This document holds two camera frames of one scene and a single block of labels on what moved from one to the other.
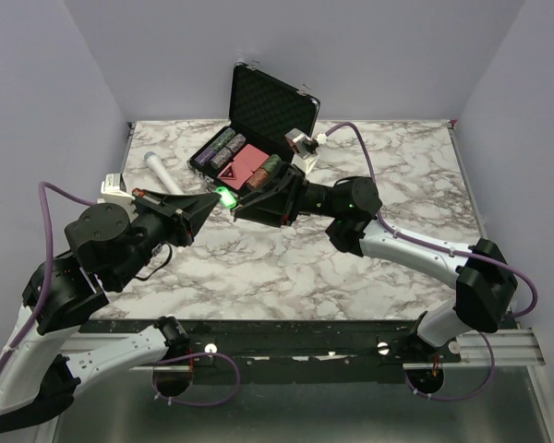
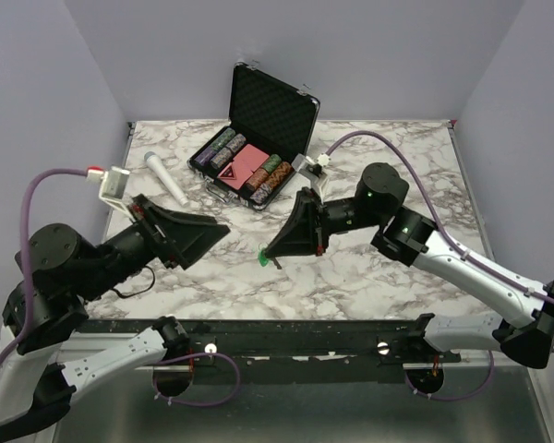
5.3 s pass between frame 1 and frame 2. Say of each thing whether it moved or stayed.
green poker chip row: stayed
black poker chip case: stayed
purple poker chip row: stayed
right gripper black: moved
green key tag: moved
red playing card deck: stayed
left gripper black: moved
